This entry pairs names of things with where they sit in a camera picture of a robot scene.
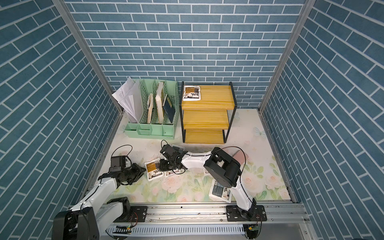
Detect beige book tall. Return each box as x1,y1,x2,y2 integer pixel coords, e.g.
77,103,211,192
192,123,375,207
155,82,164,124

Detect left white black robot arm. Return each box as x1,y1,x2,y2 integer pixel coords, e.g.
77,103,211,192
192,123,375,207
52,163,148,240

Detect yellow coffee bag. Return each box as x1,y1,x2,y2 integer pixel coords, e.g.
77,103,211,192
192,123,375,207
145,158,164,181
183,86,201,101

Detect white papers in organizer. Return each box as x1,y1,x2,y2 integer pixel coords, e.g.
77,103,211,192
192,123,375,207
112,77,143,123

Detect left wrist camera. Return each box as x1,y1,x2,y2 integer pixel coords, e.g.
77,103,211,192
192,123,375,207
109,156,126,172

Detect purple coffee bag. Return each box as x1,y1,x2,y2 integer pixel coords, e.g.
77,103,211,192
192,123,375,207
165,169,185,177

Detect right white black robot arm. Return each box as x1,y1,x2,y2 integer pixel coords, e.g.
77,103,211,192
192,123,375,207
160,145,267,222

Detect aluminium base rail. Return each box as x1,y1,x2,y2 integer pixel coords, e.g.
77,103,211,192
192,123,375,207
61,201,311,226

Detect green desk file organizer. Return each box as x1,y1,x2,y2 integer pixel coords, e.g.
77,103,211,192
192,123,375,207
125,79,179,140

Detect dark blue book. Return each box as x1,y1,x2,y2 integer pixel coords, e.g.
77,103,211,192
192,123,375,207
163,94,176,123

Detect beige book thin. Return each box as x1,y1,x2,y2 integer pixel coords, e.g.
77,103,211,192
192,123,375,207
147,94,154,124

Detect wooden three-tier shelf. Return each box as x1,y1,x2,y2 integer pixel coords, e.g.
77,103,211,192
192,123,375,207
180,82,238,145

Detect pink case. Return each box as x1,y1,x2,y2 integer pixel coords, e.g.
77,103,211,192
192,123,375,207
233,150,248,165

